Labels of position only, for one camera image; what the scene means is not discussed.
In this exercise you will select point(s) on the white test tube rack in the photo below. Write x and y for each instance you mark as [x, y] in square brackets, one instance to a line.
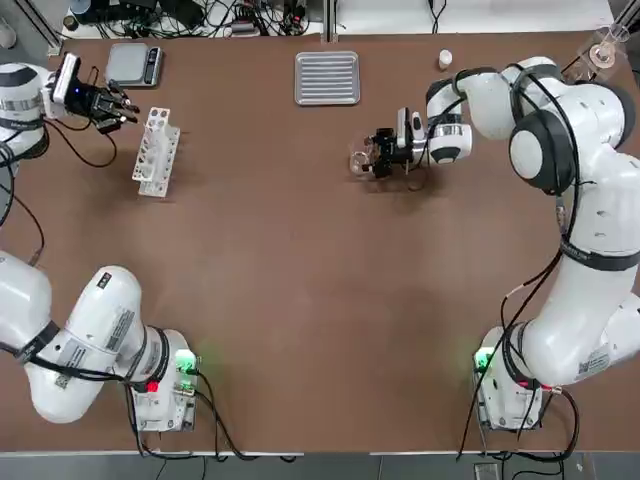
[155, 150]

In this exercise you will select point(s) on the aluminium camera mast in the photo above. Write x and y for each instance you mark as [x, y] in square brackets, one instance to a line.
[329, 20]

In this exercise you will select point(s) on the small white round cap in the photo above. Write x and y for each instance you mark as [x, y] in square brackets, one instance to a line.
[445, 58]

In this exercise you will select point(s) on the round glass dish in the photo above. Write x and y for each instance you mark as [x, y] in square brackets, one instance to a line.
[604, 55]

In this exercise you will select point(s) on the aluminium frame post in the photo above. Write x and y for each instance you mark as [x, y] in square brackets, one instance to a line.
[55, 42]

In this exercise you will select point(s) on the clear glass beaker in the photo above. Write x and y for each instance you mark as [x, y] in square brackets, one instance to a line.
[359, 162]

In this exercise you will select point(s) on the silver ribbed metal tray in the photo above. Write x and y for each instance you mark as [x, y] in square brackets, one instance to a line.
[327, 78]

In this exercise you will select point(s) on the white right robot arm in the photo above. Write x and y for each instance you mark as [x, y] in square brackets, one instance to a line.
[590, 175]

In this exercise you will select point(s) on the silver digital scale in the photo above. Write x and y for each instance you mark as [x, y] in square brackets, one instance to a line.
[127, 65]

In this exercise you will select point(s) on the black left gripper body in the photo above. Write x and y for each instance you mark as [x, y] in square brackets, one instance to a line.
[85, 102]

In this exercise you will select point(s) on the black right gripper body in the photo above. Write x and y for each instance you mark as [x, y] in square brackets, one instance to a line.
[399, 152]

